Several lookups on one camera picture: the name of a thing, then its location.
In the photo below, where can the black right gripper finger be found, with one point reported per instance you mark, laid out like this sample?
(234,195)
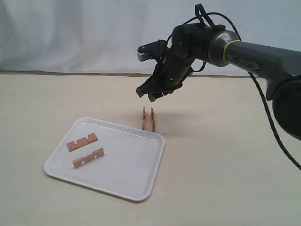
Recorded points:
(154,95)

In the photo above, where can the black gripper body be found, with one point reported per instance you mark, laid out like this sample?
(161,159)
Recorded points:
(189,42)

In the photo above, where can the white rectangular plastic tray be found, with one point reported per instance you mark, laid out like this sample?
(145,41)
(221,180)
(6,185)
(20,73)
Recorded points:
(128,167)

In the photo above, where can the notched wooden piece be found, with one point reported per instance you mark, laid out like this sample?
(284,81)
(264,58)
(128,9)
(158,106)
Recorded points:
(153,120)
(82,142)
(88,158)
(144,118)

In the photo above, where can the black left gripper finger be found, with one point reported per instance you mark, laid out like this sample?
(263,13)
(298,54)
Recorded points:
(147,88)

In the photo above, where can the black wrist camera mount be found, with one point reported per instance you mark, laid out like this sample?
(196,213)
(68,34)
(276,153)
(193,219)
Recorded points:
(153,50)

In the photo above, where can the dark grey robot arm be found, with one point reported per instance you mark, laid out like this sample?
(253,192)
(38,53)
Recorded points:
(281,68)

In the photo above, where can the white backdrop cloth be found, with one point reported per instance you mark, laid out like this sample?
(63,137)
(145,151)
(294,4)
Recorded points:
(102,36)

